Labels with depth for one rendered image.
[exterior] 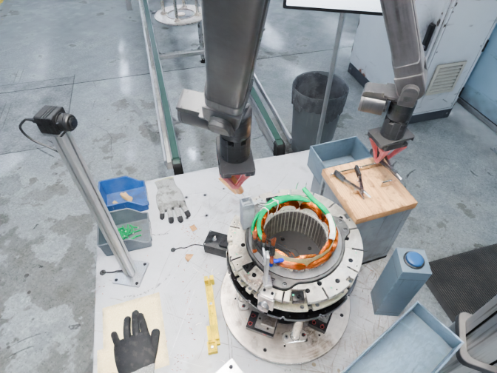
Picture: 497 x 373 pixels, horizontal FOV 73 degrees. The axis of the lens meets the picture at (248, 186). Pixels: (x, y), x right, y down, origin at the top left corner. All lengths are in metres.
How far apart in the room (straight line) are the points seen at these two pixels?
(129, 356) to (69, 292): 1.19
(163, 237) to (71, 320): 1.00
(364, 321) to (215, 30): 0.94
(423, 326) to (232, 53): 0.71
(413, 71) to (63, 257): 2.07
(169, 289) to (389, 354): 0.64
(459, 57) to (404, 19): 2.37
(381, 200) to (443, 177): 1.89
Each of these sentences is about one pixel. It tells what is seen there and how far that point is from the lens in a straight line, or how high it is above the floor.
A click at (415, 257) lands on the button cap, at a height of 1.05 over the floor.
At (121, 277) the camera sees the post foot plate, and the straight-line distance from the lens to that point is 1.18.
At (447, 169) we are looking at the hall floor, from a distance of 2.95.
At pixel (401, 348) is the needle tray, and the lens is 0.84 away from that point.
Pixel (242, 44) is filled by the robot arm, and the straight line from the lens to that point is 0.34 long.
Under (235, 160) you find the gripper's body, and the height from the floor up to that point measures 1.34.
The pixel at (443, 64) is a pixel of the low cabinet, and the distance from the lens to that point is 3.05.
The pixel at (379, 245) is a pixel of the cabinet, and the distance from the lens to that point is 1.14.
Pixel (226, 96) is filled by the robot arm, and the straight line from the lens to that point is 0.45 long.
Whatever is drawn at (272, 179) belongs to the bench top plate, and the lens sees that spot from 1.38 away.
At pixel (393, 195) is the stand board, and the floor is 1.07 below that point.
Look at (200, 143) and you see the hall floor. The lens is 2.80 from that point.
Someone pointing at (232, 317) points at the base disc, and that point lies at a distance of 1.04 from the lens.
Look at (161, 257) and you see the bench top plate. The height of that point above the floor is 0.78.
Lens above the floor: 1.77
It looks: 47 degrees down
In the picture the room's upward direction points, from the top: straight up
